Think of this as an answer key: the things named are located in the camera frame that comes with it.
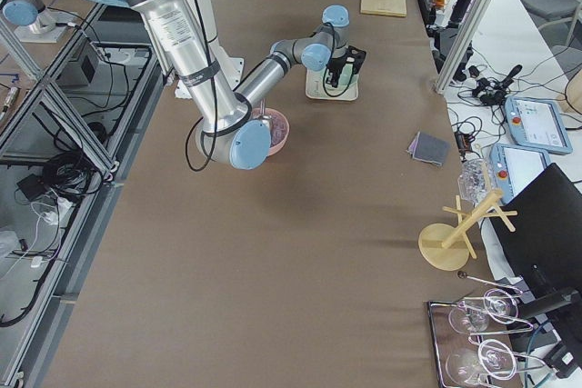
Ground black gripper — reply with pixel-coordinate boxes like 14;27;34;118
325;45;366;89

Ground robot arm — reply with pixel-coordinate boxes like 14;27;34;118
90;0;366;170

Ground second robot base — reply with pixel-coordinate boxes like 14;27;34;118
1;0;65;44

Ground cream bunny print tray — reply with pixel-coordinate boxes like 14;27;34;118
306;65;359;101

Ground pink bowl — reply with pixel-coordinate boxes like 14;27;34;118
265;107;289;156

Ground clear ice cubes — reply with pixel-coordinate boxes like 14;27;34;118
271;114;289;147

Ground purple folded cloth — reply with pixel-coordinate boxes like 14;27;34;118
407;132;420;158

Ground metal ice scoop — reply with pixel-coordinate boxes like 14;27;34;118
256;99;273;134

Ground grey folded cloth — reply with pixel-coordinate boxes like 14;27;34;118
413;132;450;166

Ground black water bottle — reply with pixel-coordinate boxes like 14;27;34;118
448;0;472;28

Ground clear glass mug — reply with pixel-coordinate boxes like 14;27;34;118
457;158;492;204

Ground upper teach pendant tablet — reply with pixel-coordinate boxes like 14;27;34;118
504;96;573;154

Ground teach pendant tablet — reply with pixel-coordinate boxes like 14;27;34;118
489;143;551;204
504;96;573;154

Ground lower teach pendant tablet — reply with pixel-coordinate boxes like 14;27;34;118
489;143;551;204

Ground round wooden stand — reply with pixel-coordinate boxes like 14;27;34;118
418;165;517;271

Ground small metal spoon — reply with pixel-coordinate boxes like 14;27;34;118
457;270;523;295

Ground black monitor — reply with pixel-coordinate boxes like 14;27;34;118
491;164;581;297

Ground upper wine glass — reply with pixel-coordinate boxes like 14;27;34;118
448;288;517;334

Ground wine glass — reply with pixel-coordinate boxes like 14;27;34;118
446;339;517;387
448;288;517;334

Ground lower wine glass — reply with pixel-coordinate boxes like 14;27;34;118
446;339;517;387

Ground black power adapter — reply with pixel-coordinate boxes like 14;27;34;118
16;174;46;202

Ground aluminium frame post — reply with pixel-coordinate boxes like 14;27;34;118
434;0;491;95

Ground metal wire glass rack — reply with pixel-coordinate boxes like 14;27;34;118
426;284;545;387

